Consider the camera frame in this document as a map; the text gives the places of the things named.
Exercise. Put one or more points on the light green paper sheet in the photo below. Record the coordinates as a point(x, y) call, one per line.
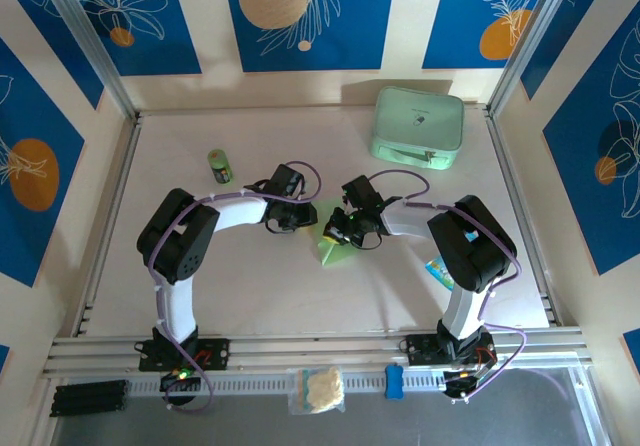
point(337, 256)

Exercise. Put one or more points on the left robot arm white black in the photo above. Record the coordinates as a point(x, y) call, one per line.
point(235, 216)

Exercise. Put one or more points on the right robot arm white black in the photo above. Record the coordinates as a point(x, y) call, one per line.
point(462, 311)

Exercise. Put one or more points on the small green bottle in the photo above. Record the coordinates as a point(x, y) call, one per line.
point(221, 166)

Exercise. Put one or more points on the small blue snack packet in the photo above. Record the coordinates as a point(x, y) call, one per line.
point(440, 268)

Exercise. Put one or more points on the mint green zipper pouch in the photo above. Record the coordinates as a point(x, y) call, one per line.
point(417, 126)

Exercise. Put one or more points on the clear bag of crackers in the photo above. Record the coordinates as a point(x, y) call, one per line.
point(322, 388)

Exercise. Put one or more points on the blue plastic clip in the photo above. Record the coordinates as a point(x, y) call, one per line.
point(394, 381)

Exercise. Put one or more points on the black ribbed block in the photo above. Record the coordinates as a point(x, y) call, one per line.
point(87, 398)

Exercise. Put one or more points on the aluminium frame rail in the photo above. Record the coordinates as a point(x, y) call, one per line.
point(310, 348)

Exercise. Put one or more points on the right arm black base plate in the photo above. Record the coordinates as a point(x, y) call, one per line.
point(420, 348)

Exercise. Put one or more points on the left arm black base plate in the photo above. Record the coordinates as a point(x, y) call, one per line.
point(217, 353)

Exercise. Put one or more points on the blue floral wall poster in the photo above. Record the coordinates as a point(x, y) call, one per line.
point(590, 206)
point(30, 236)
point(350, 41)
point(450, 26)
point(165, 41)

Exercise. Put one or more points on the aluminium frame post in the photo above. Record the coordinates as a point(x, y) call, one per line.
point(90, 31)
point(530, 36)

